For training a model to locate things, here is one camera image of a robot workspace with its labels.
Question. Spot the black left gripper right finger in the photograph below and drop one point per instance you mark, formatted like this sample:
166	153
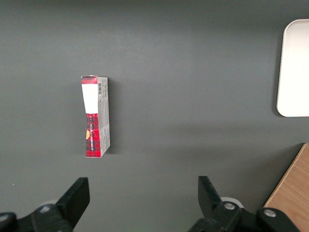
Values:
210	200

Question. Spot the beige plastic tray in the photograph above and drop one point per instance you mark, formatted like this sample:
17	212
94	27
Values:
295	72

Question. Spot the wooden two-drawer cabinet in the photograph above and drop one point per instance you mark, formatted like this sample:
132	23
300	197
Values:
293	193

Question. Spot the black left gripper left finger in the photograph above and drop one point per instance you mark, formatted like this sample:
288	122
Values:
72	200

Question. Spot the red tartan shortbread box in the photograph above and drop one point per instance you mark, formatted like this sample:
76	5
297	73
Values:
93	135

